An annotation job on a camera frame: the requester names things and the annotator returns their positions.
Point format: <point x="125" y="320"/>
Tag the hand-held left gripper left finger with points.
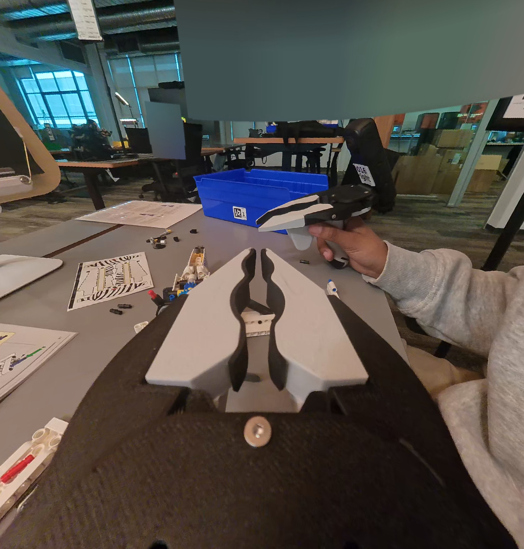
<point x="197" y="339"/>

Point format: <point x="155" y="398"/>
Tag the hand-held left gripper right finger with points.
<point x="322" y="343"/>

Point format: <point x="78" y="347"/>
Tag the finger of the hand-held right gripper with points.
<point x="287" y="224"/>
<point x="300" y="201"/>

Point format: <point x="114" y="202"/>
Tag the small white lego assembly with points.
<point x="257" y="324"/>

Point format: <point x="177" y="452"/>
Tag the zebra-striped lego helicopter model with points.
<point x="197" y="268"/>

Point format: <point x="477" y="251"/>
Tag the person's right forearm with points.
<point x="437" y="296"/>

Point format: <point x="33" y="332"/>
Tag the long white lego beam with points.
<point x="332" y="290"/>

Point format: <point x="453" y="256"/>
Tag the white angled lego beam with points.
<point x="140" y="327"/>

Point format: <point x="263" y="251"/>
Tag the small grey yellow lego assembly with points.
<point x="159" y="242"/>

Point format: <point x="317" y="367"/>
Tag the lego instruction booklet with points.
<point x="22" y="356"/>

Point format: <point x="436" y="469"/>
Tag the large white lego panel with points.
<point x="35" y="446"/>

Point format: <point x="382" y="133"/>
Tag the red lego axle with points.
<point x="17" y="468"/>

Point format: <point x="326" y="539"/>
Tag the person's right hand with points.
<point x="360" y="244"/>

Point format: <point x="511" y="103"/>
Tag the blue plastic bin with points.
<point x="262" y="193"/>

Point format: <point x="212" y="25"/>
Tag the wooden office desk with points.
<point x="262" y="140"/>
<point x="99" y="164"/>

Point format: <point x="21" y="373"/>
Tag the black bag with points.
<point x="305" y="128"/>

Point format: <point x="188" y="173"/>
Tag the stack of cardboard boxes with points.
<point x="442" y="163"/>

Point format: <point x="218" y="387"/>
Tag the zebra-striped sticker sheet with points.
<point x="112" y="278"/>

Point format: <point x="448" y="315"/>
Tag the person's leg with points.
<point x="442" y="369"/>

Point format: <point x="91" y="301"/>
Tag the white printed paper sheet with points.
<point x="142" y="212"/>

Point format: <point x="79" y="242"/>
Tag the white tablet stand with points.
<point x="17" y="274"/>

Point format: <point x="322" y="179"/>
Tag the white sign board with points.
<point x="521" y="105"/>

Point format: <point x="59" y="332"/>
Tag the person's grey sweatshirt torso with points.
<point x="510" y="407"/>

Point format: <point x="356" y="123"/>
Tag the hanging paper sign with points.
<point x="85" y="19"/>

